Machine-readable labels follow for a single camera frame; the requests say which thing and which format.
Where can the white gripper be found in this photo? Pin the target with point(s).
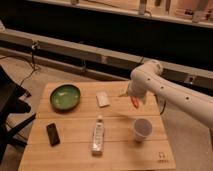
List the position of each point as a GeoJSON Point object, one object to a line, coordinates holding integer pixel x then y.
{"type": "Point", "coordinates": [136, 91]}

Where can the orange red pepper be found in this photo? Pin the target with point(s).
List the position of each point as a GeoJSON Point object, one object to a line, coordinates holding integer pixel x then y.
{"type": "Point", "coordinates": [135, 102]}

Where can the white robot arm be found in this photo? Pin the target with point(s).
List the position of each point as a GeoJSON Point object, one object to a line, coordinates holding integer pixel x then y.
{"type": "Point", "coordinates": [147, 77]}

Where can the green ceramic bowl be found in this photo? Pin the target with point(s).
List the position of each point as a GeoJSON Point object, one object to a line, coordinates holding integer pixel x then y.
{"type": "Point", "coordinates": [65, 97]}

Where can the white folded cloth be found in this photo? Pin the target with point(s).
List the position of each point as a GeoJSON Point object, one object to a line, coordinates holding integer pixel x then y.
{"type": "Point", "coordinates": [102, 99]}

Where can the clear plastic bottle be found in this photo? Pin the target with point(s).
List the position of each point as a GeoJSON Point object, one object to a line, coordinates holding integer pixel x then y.
{"type": "Point", "coordinates": [98, 137]}

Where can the black smartphone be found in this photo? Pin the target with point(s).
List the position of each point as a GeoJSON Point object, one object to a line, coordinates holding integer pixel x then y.
{"type": "Point", "coordinates": [53, 134]}

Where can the black chair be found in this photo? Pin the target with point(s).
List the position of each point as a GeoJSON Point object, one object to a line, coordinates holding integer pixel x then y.
{"type": "Point", "coordinates": [10, 93]}

